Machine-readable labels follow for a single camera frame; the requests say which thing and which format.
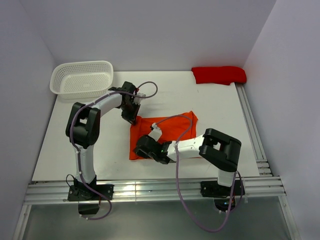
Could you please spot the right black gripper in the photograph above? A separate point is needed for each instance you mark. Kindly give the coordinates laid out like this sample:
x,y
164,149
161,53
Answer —
x,y
139,152

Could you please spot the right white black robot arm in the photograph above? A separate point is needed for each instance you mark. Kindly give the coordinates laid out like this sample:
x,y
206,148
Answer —
x,y
219,149

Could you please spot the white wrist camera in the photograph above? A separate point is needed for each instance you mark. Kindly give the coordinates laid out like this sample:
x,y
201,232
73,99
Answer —
x,y
155,132
140,97

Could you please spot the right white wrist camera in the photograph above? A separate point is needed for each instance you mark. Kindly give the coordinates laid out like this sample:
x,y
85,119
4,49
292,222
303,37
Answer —
x,y
155,132

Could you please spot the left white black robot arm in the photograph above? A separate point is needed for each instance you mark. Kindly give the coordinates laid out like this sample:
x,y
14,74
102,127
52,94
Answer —
x,y
83,126

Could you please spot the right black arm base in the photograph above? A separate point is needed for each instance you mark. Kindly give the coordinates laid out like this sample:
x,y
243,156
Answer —
x,y
221,194

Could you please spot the aluminium front rail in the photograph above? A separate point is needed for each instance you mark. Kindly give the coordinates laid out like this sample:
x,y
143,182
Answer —
x,y
50,193

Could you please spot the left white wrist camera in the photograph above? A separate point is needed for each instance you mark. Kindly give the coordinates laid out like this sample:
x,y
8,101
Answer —
x,y
140,97

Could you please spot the orange t-shirt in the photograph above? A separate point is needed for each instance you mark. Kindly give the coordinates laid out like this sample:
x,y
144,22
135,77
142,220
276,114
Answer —
x,y
171,130

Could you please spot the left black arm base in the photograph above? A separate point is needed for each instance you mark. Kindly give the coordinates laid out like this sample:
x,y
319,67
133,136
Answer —
x,y
87,193

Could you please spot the aluminium rail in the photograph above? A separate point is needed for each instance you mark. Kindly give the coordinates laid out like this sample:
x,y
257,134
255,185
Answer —
x,y
258,149
50,193

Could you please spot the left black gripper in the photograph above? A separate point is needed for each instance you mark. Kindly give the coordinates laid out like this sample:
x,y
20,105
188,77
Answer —
x,y
131,117

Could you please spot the aluminium right side rail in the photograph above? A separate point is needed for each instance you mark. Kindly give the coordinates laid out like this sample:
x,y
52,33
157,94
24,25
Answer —
x,y
258,149

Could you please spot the white perforated plastic basket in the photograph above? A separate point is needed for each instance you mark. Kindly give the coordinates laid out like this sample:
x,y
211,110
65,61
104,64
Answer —
x,y
79,80

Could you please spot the red rolled t-shirt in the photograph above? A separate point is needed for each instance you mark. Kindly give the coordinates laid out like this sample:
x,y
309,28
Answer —
x,y
222,75

